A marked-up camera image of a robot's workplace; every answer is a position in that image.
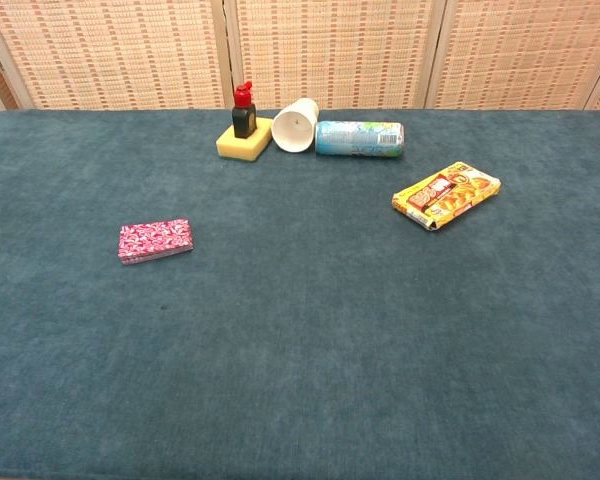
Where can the teal felt table cloth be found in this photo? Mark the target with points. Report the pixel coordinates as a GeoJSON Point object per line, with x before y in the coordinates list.
{"type": "Point", "coordinates": [300, 325]}

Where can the white paper cup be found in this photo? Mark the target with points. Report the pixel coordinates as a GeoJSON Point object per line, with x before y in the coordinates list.
{"type": "Point", "coordinates": [292, 132]}

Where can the yellow sponge block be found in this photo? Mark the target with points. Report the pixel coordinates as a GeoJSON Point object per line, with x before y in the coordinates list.
{"type": "Point", "coordinates": [240, 148]}

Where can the light blue drink can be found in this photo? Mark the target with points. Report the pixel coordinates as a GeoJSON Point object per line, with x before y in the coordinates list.
{"type": "Point", "coordinates": [355, 140]}

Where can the black bottle red cap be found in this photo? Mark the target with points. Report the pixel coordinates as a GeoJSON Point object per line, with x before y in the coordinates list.
{"type": "Point", "coordinates": [243, 122]}

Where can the yellow snack box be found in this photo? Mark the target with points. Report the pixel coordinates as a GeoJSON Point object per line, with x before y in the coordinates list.
{"type": "Point", "coordinates": [445, 197]}

